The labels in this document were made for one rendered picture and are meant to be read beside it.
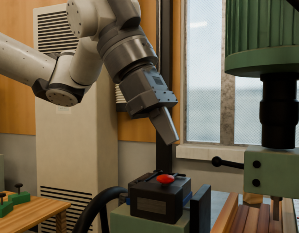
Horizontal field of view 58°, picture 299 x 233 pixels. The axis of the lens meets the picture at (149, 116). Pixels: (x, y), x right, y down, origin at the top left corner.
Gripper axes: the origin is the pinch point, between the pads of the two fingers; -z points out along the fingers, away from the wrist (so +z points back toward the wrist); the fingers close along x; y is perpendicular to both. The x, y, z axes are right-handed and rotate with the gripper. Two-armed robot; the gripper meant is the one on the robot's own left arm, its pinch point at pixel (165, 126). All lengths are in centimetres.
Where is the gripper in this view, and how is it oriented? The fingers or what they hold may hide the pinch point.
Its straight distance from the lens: 45.1
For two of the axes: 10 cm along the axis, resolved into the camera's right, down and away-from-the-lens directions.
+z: -4.5, -8.8, 1.6
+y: 7.8, -4.8, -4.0
